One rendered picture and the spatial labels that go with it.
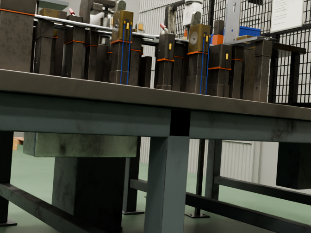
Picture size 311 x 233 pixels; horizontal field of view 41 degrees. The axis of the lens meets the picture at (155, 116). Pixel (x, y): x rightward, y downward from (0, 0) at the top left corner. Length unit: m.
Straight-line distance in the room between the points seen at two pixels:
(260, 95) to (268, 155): 2.80
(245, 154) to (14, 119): 3.95
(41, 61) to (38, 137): 0.59
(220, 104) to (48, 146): 0.49
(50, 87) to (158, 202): 0.44
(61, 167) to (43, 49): 0.88
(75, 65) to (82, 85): 0.85
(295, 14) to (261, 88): 0.63
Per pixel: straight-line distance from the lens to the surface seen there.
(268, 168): 4.56
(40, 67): 1.73
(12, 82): 0.85
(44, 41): 1.74
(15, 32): 1.57
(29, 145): 1.23
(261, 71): 1.80
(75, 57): 1.77
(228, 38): 2.23
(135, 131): 1.03
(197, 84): 1.79
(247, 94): 2.06
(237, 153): 4.77
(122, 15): 1.69
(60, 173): 2.43
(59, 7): 2.19
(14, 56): 1.56
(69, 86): 0.90
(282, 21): 2.37
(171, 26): 2.21
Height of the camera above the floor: 0.62
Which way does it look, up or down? 1 degrees up
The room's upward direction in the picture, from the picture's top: 4 degrees clockwise
